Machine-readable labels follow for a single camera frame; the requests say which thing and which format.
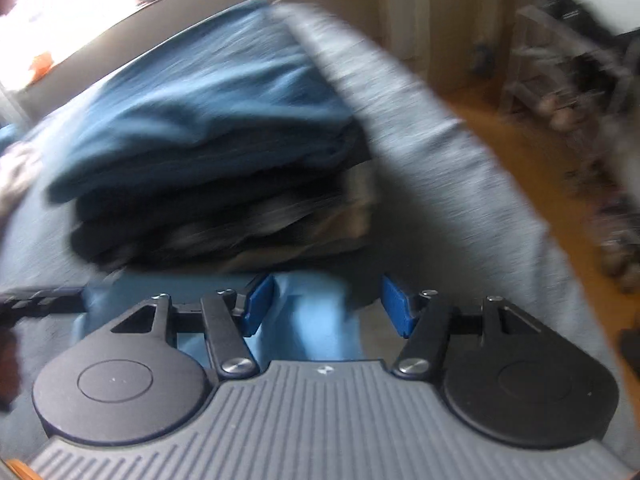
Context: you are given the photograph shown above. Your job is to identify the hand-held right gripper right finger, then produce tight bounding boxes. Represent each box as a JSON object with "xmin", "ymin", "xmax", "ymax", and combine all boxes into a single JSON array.
[{"xmin": 381, "ymin": 274, "xmax": 546, "ymax": 378}]

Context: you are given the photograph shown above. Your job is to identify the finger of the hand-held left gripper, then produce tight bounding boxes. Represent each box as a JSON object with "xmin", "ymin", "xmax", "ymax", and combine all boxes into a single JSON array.
[{"xmin": 0, "ymin": 286, "xmax": 86, "ymax": 311}]

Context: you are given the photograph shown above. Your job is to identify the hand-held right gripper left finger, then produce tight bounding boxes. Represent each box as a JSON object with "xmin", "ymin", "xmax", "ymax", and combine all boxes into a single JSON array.
[{"xmin": 110, "ymin": 274, "xmax": 276, "ymax": 380}]

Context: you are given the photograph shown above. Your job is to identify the light blue t-shirt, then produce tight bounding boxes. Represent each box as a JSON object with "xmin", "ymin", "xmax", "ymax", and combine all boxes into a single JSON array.
[{"xmin": 70, "ymin": 270, "xmax": 386, "ymax": 366}]

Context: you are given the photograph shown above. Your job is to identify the folded dark navy pants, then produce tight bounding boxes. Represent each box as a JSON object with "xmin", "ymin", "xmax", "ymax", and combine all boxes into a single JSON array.
[{"xmin": 70, "ymin": 125, "xmax": 376, "ymax": 271}]

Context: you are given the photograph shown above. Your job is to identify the beige checked knit cloth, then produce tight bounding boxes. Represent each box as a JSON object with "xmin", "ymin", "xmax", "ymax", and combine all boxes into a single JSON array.
[{"xmin": 0, "ymin": 142, "xmax": 51, "ymax": 231}]

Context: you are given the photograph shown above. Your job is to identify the grey bed cover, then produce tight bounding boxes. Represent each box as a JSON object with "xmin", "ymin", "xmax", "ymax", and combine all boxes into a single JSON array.
[{"xmin": 0, "ymin": 2, "xmax": 633, "ymax": 480}]

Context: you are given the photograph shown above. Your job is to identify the folded blue jeans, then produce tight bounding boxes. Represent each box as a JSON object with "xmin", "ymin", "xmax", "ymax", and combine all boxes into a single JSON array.
[{"xmin": 45, "ymin": 0, "xmax": 361, "ymax": 206}]

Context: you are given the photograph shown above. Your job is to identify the orange bag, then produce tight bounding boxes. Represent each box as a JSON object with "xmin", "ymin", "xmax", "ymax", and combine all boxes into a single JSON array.
[{"xmin": 27, "ymin": 52, "xmax": 56, "ymax": 83}]

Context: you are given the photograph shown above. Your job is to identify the beige wardrobe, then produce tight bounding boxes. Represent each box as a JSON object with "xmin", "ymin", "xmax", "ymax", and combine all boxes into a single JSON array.
[{"xmin": 295, "ymin": 0, "xmax": 531, "ymax": 96}]

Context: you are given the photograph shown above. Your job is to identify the metal shoe rack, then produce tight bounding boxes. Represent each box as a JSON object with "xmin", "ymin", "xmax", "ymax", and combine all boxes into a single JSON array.
[{"xmin": 502, "ymin": 0, "xmax": 640, "ymax": 126}]

